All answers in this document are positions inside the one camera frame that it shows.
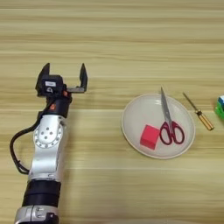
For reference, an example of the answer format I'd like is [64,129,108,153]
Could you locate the black box with white label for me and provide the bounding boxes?
[41,74,65,95]

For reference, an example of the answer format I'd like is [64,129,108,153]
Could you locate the amber handled screwdriver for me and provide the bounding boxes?
[182,92,215,131]

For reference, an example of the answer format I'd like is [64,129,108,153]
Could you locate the red cube block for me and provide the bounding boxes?
[139,123,162,151]

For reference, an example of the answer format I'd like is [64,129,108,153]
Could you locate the multicoloured puzzle cube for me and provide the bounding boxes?
[214,94,224,120]

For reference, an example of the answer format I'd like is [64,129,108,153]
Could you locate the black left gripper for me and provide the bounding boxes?
[35,62,88,118]

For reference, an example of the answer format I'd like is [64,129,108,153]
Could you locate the beige round plate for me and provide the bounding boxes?
[121,93,196,160]

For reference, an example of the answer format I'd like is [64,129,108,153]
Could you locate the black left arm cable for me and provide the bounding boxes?
[9,108,47,175]

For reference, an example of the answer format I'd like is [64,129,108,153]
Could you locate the red handled scissors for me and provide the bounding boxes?
[158,86,186,146]

